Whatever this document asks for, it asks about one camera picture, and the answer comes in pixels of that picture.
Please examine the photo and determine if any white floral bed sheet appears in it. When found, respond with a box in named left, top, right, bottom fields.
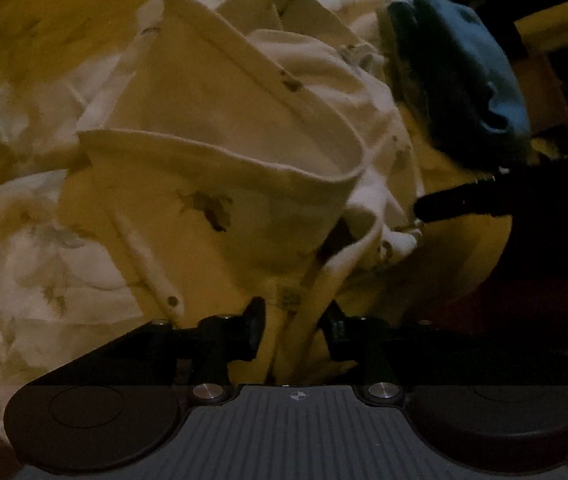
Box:
left=0, top=0, right=511, bottom=446

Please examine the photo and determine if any white floral small garment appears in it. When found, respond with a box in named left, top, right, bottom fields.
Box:
left=78, top=0, right=423, bottom=382

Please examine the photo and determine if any blue folded cloth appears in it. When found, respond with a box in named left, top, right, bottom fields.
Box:
left=385, top=0, right=530, bottom=172

